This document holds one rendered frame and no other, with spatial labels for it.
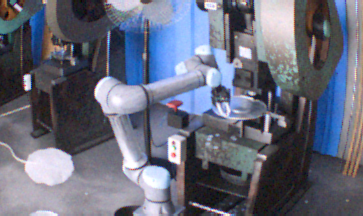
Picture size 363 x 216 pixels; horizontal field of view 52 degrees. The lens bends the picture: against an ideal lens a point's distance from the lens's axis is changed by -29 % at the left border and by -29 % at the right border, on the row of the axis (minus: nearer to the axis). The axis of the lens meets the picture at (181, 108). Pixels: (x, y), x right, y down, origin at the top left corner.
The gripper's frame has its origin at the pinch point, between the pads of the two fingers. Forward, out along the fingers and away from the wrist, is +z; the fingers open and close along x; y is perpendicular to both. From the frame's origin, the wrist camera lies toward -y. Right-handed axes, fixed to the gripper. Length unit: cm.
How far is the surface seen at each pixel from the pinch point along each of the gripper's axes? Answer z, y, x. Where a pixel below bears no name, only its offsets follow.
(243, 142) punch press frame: 17.3, 1.8, 4.3
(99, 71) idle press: 0, -147, -67
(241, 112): 3.9, -3.2, 7.9
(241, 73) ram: -11.9, -10.9, 15.1
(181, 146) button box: 12.7, -9.9, -24.7
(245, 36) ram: -29.8, -12.0, 24.5
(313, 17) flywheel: -41, 19, 62
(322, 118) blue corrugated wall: 80, -86, 88
